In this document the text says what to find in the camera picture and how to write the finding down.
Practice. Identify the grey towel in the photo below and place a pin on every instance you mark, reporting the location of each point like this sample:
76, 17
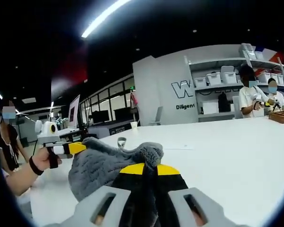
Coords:
97, 165

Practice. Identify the white flat box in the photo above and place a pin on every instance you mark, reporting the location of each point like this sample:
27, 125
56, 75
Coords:
209, 107

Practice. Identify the person's left hand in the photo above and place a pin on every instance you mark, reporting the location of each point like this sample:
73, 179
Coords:
43, 158

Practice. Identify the dark grey counter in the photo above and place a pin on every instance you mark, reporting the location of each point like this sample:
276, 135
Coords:
104, 131

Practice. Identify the giant pink screen laptop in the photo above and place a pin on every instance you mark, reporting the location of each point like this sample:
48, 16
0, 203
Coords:
74, 111

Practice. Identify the black computer monitor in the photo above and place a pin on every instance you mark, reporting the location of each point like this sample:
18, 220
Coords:
123, 114
100, 116

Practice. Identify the white paper sheet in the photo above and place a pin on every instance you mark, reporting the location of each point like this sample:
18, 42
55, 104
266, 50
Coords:
180, 147

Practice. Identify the clear glass cup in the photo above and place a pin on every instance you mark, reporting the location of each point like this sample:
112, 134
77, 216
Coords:
122, 143

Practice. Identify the white paper cup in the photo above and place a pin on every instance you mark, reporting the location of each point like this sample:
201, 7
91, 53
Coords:
134, 125

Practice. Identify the pink hanging cloth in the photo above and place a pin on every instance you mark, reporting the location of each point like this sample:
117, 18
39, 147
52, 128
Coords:
134, 99

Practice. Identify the grey chair back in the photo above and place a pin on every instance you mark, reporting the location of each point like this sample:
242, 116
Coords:
156, 116

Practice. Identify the black upright bag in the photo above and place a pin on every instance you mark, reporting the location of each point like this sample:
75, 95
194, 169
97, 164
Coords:
223, 104

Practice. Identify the grey metal shelf rack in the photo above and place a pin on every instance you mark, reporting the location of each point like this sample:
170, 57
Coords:
215, 88

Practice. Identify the group of white storage boxes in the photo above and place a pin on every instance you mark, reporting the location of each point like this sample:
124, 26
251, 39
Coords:
214, 79

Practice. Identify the long ceiling light strip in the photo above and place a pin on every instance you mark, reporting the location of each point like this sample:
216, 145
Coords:
101, 20

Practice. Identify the brown wooden tray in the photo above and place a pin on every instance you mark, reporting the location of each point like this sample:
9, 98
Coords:
281, 118

